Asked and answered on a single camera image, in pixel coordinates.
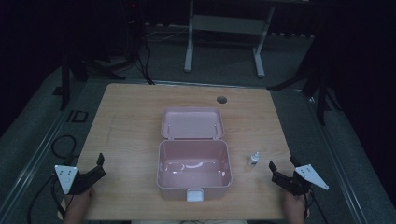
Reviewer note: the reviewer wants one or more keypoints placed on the white metal desk frame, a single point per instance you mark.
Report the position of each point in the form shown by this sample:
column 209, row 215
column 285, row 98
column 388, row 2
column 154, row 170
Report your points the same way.
column 224, row 25

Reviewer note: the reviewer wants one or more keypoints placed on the person's left hand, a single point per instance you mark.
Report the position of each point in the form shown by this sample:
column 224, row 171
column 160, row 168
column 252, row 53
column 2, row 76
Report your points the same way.
column 77, row 203

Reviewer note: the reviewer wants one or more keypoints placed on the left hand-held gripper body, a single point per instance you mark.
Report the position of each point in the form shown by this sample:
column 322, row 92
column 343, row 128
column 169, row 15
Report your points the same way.
column 66, row 177

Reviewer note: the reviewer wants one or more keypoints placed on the small clear dropper bottle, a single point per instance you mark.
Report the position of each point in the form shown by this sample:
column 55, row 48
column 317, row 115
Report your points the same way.
column 253, row 159

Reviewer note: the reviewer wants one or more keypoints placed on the black tripod stand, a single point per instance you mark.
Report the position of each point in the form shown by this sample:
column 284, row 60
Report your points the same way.
column 66, row 77
column 320, row 93

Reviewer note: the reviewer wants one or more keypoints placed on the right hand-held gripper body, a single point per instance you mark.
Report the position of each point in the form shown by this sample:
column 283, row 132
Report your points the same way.
column 294, row 185

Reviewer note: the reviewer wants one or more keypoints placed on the metal floor rail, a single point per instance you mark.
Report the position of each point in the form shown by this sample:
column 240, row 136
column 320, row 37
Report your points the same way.
column 339, row 168
column 40, row 155

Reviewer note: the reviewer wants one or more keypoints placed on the person's right hand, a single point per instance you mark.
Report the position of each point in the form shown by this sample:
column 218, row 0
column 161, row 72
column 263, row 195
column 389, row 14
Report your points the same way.
column 295, row 205

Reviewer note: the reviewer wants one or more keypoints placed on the person's light clothing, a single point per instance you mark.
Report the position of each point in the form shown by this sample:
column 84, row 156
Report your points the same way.
column 190, row 222

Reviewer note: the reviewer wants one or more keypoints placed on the pink plastic box with lid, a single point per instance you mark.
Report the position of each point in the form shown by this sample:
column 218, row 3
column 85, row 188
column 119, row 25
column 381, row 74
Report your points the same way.
column 193, row 155

